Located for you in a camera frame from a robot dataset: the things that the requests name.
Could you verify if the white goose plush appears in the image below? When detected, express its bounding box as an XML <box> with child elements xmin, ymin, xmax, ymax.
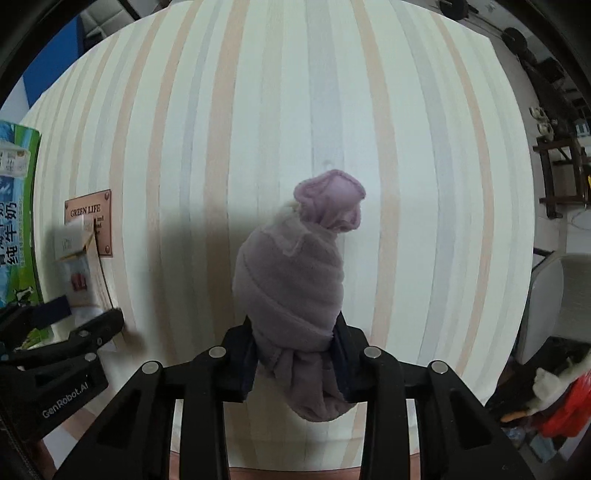
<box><xmin>526</xmin><ymin>355</ymin><xmax>591</xmax><ymax>411</ymax></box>

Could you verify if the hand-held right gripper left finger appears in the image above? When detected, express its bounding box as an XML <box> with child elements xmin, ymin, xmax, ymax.
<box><xmin>53</xmin><ymin>322</ymin><xmax>258</xmax><ymax>480</ymax></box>

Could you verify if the white cigarette box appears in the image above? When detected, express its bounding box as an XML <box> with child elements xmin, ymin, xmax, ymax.
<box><xmin>54</xmin><ymin>217</ymin><xmax>114</xmax><ymax>319</ymax></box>

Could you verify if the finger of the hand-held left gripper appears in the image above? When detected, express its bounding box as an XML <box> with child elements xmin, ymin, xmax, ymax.
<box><xmin>14</xmin><ymin>308</ymin><xmax>125</xmax><ymax>370</ymax></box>
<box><xmin>0</xmin><ymin>296</ymin><xmax>74</xmax><ymax>356</ymax></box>

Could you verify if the short barbell with black plates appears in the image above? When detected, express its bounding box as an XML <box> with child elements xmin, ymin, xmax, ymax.
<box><xmin>501</xmin><ymin>27</ymin><xmax>539</xmax><ymax>65</ymax></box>

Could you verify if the red plastic bag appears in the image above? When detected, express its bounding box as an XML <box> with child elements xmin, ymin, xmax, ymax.
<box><xmin>540</xmin><ymin>371</ymin><xmax>591</xmax><ymax>438</ymax></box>

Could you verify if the dark wooden chair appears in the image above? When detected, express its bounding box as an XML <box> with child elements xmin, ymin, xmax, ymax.
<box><xmin>531</xmin><ymin>117</ymin><xmax>591</xmax><ymax>220</ymax></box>

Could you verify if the cardboard box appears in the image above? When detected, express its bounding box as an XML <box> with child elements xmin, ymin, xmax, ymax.
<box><xmin>0</xmin><ymin>120</ymin><xmax>44</xmax><ymax>347</ymax></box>

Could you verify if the grey folding chair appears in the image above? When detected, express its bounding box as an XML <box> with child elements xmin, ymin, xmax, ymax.
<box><xmin>515</xmin><ymin>249</ymin><xmax>591</xmax><ymax>365</ymax></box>

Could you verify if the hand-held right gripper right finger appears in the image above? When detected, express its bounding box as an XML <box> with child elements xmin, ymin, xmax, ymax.
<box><xmin>331</xmin><ymin>312</ymin><xmax>536</xmax><ymax>480</ymax></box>

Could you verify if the striped tablecloth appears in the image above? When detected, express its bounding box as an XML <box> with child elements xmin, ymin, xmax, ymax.
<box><xmin>18</xmin><ymin>0</ymin><xmax>536</xmax><ymax>469</ymax></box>

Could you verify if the purple cloth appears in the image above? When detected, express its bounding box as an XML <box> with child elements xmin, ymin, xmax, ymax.
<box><xmin>233</xmin><ymin>169</ymin><xmax>367</xmax><ymax>422</ymax></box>

